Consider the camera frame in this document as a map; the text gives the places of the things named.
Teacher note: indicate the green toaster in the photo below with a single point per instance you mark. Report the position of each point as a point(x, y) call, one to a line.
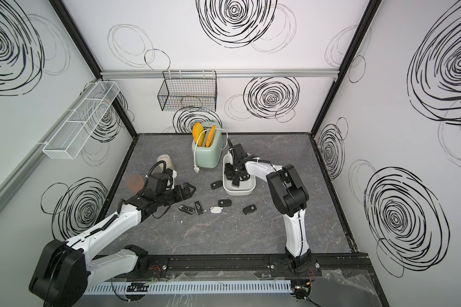
point(204, 157)

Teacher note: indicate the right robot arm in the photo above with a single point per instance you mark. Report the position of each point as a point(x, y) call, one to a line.
point(288, 193)

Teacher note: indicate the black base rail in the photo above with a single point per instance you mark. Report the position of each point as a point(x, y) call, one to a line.
point(276, 265)

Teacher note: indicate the black wire basket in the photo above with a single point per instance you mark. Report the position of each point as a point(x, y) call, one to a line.
point(188, 88)

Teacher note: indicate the orange toast slice right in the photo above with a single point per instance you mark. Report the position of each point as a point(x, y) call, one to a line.
point(210, 136)

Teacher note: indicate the black chrome Bentley key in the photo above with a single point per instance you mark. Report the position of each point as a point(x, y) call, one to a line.
point(198, 208)

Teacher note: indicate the white key tag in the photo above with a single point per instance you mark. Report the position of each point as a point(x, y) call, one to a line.
point(216, 209)

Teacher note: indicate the white mesh wall shelf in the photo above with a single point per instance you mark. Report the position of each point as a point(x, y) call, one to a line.
point(93, 118)

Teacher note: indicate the yellow toast slice left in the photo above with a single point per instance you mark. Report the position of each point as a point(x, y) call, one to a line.
point(198, 133)

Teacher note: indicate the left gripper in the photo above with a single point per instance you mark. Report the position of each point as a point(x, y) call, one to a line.
point(180, 196)

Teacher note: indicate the black VW key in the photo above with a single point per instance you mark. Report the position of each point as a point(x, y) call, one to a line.
point(217, 184)
point(225, 203)

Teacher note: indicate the grey slotted cable duct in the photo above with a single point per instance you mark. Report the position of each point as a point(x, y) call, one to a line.
point(192, 287)

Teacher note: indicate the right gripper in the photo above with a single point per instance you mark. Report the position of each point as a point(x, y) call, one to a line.
point(228, 172)

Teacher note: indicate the black Porsche key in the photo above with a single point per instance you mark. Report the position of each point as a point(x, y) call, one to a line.
point(186, 209)

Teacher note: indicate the beige textured cup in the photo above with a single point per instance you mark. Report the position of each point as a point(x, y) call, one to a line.
point(168, 161)

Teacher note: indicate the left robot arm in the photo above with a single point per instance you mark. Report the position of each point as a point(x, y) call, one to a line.
point(66, 269)

